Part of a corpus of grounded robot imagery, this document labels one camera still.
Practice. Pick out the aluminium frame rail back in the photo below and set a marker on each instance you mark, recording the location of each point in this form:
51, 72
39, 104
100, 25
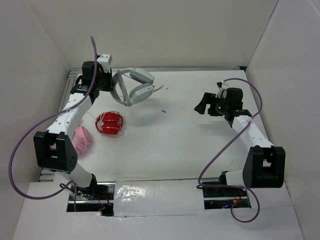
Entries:
78, 71

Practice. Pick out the red wrapped headphones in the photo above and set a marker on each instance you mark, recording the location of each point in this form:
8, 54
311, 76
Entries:
109, 123

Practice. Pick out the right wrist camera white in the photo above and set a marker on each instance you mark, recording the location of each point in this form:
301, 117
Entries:
222, 86

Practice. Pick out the white taped cover sheet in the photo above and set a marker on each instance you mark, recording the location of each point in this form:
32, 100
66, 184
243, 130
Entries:
157, 198

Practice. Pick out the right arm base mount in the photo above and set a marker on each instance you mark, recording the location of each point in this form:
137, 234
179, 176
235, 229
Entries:
223, 197

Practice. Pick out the white grey headphones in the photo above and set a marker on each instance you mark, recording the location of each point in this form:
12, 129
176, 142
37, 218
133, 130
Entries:
139, 93

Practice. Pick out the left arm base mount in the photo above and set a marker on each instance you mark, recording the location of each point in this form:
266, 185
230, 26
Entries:
101, 202

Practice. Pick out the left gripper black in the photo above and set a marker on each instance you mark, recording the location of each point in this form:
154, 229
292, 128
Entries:
107, 81

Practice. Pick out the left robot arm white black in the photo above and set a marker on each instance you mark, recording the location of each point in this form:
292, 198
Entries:
85, 181

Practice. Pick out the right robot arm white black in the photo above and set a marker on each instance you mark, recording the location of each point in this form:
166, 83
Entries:
264, 166

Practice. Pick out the aluminium frame rail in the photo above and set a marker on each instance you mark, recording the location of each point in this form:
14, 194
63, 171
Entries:
65, 92
78, 71

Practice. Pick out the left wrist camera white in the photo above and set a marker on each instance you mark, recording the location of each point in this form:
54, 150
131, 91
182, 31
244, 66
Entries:
105, 60

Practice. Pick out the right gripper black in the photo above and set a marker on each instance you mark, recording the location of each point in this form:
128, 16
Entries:
212, 104

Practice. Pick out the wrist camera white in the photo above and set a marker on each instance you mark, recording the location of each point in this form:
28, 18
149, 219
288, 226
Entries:
222, 86
105, 60

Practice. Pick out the aluminium frame rail left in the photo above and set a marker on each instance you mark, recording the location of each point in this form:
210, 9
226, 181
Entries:
65, 92

